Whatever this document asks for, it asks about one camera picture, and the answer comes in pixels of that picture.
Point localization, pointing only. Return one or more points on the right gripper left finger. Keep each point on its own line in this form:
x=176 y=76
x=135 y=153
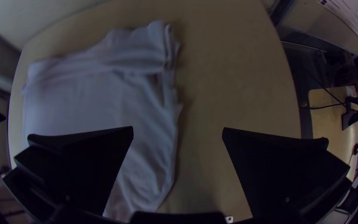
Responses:
x=73 y=168

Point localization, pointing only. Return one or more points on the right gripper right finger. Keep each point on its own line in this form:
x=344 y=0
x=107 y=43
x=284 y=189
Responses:
x=284 y=174

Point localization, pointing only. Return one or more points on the grey t-shirt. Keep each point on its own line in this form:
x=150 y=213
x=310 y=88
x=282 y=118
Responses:
x=98 y=93

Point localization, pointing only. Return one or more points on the pale wooden side table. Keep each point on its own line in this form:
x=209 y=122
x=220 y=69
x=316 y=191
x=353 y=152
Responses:
x=328 y=124

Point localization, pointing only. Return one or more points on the white printed poster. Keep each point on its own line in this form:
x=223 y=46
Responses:
x=353 y=15

